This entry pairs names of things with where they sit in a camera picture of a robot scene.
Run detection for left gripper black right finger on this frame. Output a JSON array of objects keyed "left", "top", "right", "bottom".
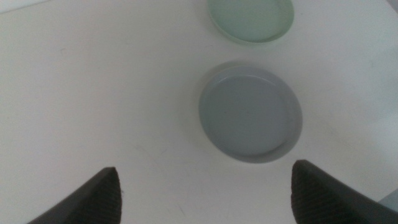
[{"left": 290, "top": 159, "right": 398, "bottom": 224}]

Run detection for pale green shallow bowl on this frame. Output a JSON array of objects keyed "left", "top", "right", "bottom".
[{"left": 206, "top": 0, "right": 295, "bottom": 44}]

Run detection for grey shallow bowl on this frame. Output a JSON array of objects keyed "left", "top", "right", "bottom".
[{"left": 198, "top": 63, "right": 303, "bottom": 164}]

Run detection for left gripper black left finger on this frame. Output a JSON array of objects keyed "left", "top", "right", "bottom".
[{"left": 26, "top": 167, "right": 123, "bottom": 224}]

